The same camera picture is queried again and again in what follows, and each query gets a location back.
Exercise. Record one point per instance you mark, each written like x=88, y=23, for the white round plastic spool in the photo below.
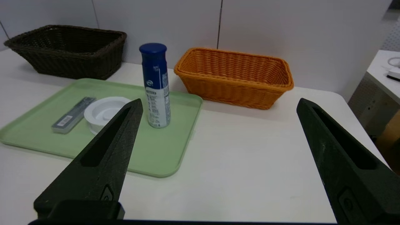
x=97, y=115

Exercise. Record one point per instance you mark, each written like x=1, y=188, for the white side table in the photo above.
x=379, y=78

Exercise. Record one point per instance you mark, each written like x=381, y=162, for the grey pencil lead case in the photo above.
x=72, y=117

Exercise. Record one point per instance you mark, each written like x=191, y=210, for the light green plastic tray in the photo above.
x=156, y=150

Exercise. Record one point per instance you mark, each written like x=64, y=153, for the orange wicker basket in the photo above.
x=237, y=93

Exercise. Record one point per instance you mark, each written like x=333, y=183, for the dark brown wicker basket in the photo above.
x=72, y=65

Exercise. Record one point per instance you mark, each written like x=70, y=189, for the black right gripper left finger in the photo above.
x=103, y=168

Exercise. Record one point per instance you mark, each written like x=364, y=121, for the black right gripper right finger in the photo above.
x=353, y=184

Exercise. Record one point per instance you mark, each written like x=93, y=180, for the blue white bottle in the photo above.
x=156, y=87

